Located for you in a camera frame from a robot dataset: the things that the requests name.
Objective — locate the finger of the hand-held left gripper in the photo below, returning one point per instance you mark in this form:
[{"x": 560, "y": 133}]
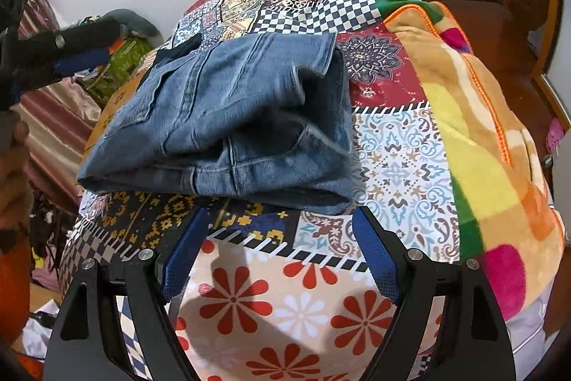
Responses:
[
  {"x": 84, "y": 62},
  {"x": 80, "y": 37}
]

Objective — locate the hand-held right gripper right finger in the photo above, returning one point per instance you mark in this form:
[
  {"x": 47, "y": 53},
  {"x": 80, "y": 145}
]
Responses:
[{"x": 379, "y": 256}]

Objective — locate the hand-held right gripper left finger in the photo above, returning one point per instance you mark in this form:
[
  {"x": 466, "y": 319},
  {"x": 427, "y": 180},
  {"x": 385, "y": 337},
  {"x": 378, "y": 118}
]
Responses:
[{"x": 183, "y": 260}]

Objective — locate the blue denim pants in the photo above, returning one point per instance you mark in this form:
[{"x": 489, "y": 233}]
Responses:
[{"x": 223, "y": 117}]

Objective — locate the person's left hand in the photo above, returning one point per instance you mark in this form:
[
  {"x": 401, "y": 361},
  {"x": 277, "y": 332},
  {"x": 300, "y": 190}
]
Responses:
[{"x": 18, "y": 135}]

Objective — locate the green patterned laundry basket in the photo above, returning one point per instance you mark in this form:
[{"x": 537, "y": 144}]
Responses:
[{"x": 120, "y": 64}]

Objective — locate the grey long pillow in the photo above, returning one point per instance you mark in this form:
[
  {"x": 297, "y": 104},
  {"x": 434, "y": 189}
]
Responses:
[{"x": 134, "y": 21}]

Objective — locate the striped satin curtain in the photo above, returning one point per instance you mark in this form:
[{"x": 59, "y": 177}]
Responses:
[{"x": 53, "y": 113}]

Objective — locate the patchwork printed bed sheet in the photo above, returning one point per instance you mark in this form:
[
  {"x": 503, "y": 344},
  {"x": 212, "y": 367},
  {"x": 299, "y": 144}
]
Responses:
[{"x": 401, "y": 166}]

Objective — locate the black folded garment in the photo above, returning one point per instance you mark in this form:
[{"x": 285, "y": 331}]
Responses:
[{"x": 180, "y": 48}]

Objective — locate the dark clothes heap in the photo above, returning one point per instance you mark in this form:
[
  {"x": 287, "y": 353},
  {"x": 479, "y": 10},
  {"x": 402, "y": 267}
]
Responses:
[{"x": 51, "y": 238}]

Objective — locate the colourful fleece blanket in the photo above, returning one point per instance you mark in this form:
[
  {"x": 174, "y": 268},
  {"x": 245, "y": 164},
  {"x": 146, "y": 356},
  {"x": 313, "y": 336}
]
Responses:
[{"x": 490, "y": 140}]

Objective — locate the orange cloth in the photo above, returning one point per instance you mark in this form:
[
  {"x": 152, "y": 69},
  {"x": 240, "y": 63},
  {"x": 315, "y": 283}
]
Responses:
[{"x": 13, "y": 296}]

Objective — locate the pink slipper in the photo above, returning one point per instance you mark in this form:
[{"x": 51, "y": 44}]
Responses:
[{"x": 555, "y": 135}]

